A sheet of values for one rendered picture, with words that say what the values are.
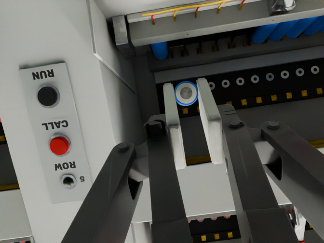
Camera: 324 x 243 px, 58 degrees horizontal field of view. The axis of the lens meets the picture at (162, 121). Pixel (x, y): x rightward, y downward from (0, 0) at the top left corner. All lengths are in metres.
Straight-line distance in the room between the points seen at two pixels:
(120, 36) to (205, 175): 0.15
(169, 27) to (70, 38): 0.09
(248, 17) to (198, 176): 0.15
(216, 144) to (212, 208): 0.12
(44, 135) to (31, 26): 0.09
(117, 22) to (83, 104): 0.09
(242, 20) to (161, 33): 0.08
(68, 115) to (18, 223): 0.12
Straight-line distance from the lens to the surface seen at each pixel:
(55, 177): 0.28
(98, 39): 0.25
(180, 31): 0.29
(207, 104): 0.18
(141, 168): 0.15
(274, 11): 0.29
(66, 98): 0.26
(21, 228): 0.32
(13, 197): 0.32
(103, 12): 0.29
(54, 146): 0.27
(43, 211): 0.30
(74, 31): 0.25
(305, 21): 0.36
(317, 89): 0.45
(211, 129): 0.16
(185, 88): 0.22
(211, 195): 0.28
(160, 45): 0.33
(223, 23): 0.29
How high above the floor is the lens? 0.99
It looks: 12 degrees up
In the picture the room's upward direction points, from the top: 171 degrees clockwise
